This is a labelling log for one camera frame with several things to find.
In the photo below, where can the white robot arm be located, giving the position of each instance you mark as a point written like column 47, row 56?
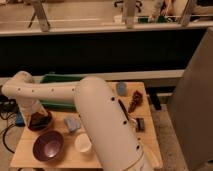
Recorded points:
column 112, row 137

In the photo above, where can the purple bowl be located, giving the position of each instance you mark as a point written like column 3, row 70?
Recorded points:
column 48, row 146

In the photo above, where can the yellowish white scrub brush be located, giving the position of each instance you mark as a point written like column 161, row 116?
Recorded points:
column 151, row 156

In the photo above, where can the brown pine cone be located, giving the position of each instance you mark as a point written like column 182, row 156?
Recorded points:
column 137, row 100

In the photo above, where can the white plastic cup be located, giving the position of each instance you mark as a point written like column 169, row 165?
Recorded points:
column 83, row 144

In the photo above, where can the reddish brown bowl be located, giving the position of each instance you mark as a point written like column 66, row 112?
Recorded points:
column 41, row 126

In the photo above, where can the green plastic tray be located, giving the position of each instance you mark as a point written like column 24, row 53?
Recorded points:
column 58, row 106

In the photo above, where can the light blue cup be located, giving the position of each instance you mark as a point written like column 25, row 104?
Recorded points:
column 121, row 89

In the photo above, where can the blue sponge beside table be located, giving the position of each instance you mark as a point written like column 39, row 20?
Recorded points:
column 19, row 121

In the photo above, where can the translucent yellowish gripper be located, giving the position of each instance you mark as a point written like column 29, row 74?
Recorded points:
column 37, row 108

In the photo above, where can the light blue crumpled cloth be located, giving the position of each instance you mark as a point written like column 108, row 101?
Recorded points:
column 72, row 124

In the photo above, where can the black eraser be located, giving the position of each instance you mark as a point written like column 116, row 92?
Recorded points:
column 37, row 119

